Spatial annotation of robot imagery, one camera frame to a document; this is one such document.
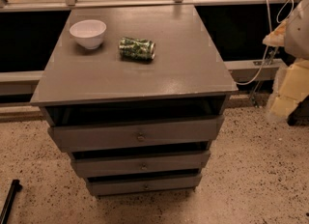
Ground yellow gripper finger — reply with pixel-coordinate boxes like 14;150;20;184
267;58;309;119
263;20;287;47

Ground grey drawer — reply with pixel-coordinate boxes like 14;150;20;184
48;116;224;153
71;151;211;178
87;173;202;196

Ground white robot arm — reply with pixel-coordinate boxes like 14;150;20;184
263;0;309;118

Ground grey wooden drawer cabinet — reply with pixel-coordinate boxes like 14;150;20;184
31;5;237;196

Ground grey top drawer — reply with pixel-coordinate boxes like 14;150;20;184
48;116;224;153

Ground grey bottom drawer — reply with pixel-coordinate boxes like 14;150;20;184
87;173;202;196

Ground crushed green soda can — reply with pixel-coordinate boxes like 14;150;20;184
119;37;155;62

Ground white ceramic bowl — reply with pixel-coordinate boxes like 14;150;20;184
70;19;107;49

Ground black bar on floor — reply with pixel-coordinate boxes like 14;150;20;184
0;180;22;224

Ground white cable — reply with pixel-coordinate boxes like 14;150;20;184
234;0;295;86

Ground grey metal railing frame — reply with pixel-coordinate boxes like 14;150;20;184
0;0;309;97

